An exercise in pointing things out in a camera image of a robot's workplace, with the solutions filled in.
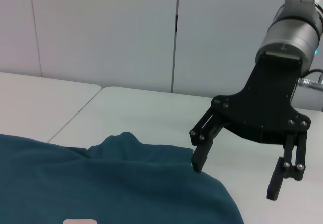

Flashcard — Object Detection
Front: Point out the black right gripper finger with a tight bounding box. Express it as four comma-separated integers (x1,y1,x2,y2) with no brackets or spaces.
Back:
189,106,229,173
266,130,308,201

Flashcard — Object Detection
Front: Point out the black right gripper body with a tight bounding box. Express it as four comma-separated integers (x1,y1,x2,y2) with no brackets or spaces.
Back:
210,52,312,145

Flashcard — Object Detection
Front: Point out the teal t-shirt with FREE print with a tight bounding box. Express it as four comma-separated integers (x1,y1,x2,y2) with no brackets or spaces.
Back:
0,131,245,224

